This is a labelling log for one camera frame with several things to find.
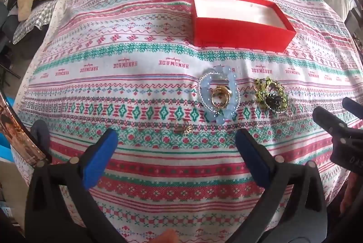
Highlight red green patterned cloth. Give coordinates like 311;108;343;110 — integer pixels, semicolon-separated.
11;0;363;243

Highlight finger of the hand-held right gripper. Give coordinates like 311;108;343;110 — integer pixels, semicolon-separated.
313;106;349;145
342;97;363;126

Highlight grey checked cloth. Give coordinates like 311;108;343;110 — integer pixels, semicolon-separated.
13;0;61;45

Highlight red cardboard box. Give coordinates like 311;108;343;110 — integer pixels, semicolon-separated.
191;0;297;53

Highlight gold ring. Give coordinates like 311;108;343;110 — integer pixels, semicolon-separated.
210;85;237;111

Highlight dark purple grape charm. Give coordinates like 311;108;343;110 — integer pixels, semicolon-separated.
266;95;282;111

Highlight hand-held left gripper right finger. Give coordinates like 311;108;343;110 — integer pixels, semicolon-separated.
235;129;329;243

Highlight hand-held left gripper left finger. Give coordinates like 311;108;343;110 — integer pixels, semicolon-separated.
24;129;128;243

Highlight green bead grape charm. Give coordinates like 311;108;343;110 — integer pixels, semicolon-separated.
254;77;290;113

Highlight brown printed poster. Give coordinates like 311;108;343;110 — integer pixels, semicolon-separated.
0;95;49;167

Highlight blue bead bracelet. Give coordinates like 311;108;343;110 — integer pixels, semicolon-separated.
199;65;240;125

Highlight silver rhinestone chain bracelet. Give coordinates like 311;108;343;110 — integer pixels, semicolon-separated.
198;75;242;113

